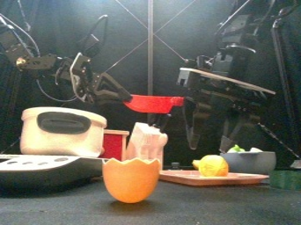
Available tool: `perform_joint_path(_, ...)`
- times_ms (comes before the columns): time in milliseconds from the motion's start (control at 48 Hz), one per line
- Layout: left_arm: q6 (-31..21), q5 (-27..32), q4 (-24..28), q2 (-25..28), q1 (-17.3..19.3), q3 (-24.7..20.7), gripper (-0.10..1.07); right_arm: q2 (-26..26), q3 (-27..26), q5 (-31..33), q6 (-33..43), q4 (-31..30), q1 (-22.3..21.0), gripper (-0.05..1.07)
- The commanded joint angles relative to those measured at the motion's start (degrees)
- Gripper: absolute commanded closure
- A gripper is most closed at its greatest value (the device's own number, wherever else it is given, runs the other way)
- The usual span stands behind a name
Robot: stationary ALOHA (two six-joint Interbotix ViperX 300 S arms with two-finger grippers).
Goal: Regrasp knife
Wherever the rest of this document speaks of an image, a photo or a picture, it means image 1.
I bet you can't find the yellow toy lemon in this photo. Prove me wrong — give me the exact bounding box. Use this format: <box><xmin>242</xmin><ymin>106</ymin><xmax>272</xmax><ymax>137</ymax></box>
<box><xmin>198</xmin><ymin>154</ymin><xmax>230</xmax><ymax>178</ymax></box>

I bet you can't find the pink plastic tray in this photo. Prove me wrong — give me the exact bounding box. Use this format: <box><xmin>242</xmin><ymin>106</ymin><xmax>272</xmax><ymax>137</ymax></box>
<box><xmin>158</xmin><ymin>169</ymin><xmax>270</xmax><ymax>187</ymax></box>

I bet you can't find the orange eggshell cup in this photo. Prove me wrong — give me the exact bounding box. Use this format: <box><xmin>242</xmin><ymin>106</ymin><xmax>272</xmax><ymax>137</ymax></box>
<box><xmin>102</xmin><ymin>157</ymin><xmax>162</xmax><ymax>204</ymax></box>

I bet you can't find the black knife handle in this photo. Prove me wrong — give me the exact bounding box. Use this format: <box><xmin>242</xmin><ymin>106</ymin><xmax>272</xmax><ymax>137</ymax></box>
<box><xmin>149</xmin><ymin>112</ymin><xmax>173</xmax><ymax>132</ymax></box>

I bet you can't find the red box with wooden rim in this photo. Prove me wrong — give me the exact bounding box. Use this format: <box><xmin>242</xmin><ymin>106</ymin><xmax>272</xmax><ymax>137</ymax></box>
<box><xmin>98</xmin><ymin>129</ymin><xmax>131</xmax><ymax>161</ymax></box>

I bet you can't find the red toy knife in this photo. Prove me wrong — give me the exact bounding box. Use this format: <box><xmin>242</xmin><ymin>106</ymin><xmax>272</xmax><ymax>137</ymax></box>
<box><xmin>122</xmin><ymin>94</ymin><xmax>186</xmax><ymax>115</ymax></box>

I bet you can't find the metal frame pole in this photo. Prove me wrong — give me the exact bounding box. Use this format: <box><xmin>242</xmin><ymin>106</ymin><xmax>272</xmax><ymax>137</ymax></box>
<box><xmin>147</xmin><ymin>0</ymin><xmax>155</xmax><ymax>124</ymax></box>

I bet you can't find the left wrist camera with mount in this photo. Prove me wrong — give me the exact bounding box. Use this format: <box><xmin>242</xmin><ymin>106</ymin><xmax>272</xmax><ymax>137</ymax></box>
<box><xmin>70</xmin><ymin>14</ymin><xmax>111</xmax><ymax>102</ymax></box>

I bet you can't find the white pot with black handle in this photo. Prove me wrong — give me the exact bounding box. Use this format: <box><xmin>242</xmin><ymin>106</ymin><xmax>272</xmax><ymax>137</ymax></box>
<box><xmin>19</xmin><ymin>106</ymin><xmax>108</xmax><ymax>158</ymax></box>

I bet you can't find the green toy vegetable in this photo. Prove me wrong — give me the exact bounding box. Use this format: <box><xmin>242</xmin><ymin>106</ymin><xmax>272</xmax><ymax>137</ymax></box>
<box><xmin>227</xmin><ymin>144</ymin><xmax>248</xmax><ymax>154</ymax></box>

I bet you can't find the right wrist camera mount plate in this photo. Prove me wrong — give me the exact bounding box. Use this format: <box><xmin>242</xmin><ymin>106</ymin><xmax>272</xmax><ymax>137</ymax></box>
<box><xmin>177</xmin><ymin>67</ymin><xmax>277</xmax><ymax>96</ymax></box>

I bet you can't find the grey toy appliance with holes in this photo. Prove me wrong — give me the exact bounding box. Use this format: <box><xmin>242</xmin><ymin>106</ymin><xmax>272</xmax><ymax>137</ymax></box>
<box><xmin>0</xmin><ymin>154</ymin><xmax>106</xmax><ymax>190</ymax></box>

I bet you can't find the grey bowl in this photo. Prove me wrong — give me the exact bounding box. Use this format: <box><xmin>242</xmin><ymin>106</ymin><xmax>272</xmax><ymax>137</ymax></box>
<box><xmin>218</xmin><ymin>150</ymin><xmax>277</xmax><ymax>176</ymax></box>

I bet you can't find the small yellow lemon slice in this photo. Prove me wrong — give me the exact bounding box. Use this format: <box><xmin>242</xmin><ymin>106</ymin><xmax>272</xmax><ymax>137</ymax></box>
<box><xmin>190</xmin><ymin>159</ymin><xmax>202</xmax><ymax>171</ymax></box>

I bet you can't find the green block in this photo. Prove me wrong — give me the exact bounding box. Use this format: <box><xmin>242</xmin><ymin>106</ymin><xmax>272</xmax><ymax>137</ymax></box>
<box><xmin>268</xmin><ymin>169</ymin><xmax>301</xmax><ymax>191</ymax></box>

